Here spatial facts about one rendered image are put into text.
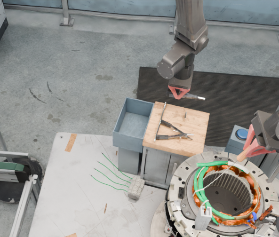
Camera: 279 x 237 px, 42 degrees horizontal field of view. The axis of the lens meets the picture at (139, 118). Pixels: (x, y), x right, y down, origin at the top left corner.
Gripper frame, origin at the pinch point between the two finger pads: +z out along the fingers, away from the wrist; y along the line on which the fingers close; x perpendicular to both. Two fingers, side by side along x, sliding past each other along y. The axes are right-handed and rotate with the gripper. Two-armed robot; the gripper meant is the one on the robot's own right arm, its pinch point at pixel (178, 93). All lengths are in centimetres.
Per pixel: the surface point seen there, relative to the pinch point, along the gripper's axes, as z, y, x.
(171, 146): 11.9, 12.9, 1.4
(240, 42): 122, -192, 38
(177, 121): 12.1, 1.8, 1.2
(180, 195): 7.4, 31.9, 6.9
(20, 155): 39, 14, -58
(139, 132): 19.8, 4.0, -11.3
